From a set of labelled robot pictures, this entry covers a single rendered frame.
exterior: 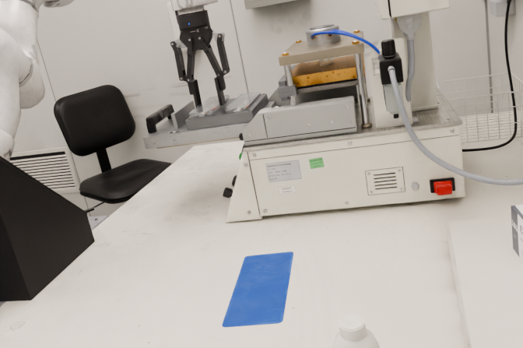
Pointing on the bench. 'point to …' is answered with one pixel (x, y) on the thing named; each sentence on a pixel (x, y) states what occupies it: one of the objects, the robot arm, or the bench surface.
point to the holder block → (227, 115)
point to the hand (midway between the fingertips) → (208, 93)
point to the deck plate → (444, 113)
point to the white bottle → (354, 334)
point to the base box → (347, 174)
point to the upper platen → (326, 74)
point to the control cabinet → (407, 25)
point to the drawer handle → (159, 117)
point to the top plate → (324, 45)
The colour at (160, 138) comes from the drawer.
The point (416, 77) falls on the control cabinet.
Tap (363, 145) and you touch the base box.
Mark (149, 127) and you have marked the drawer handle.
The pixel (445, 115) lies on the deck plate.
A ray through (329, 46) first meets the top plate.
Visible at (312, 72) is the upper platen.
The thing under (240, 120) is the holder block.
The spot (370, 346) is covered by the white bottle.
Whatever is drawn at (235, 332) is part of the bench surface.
